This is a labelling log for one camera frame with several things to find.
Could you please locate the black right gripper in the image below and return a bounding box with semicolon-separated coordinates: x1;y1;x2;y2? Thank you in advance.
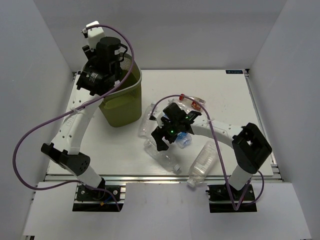
151;117;181;152

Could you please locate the slim clear plastic bottle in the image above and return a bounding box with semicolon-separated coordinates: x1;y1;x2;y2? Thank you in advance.
138;102;155;138

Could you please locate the clear ridged plastic bottle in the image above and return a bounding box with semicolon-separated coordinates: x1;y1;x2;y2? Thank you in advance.
143;138;181;174

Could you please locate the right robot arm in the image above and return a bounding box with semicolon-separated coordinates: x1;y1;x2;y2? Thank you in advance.
149;102;273;200

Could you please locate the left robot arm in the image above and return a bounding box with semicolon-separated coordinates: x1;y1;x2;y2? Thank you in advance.
41;36;124;200

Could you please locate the olive green mesh bin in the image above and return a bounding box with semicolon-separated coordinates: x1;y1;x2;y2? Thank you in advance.
99;63;142;128

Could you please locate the blue label water bottle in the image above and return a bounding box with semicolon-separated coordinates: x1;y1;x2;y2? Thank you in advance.
175;132;192;149

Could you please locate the crumpled clear plastic bottle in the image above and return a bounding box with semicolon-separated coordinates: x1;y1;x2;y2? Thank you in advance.
168;97;197;114

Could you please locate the red label plastic bottle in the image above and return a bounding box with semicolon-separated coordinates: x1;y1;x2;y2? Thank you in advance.
178;93;206;112

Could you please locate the white label clear bottle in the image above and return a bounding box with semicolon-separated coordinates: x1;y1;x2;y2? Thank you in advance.
186;140;219;188

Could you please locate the blue corner label sticker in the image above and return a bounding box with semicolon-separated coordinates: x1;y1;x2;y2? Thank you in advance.
225;69;243;75

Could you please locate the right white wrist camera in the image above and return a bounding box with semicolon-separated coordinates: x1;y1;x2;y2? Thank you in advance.
149;111;165;128

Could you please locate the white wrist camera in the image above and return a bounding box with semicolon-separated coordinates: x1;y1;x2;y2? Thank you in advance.
81;27;106;52
149;111;165;128

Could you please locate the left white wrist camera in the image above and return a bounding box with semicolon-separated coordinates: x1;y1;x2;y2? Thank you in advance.
81;27;106;52

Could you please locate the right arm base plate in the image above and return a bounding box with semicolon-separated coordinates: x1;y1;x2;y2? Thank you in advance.
205;184;258;214

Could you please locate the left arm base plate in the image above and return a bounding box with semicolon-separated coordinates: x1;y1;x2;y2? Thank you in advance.
72;184;126;213

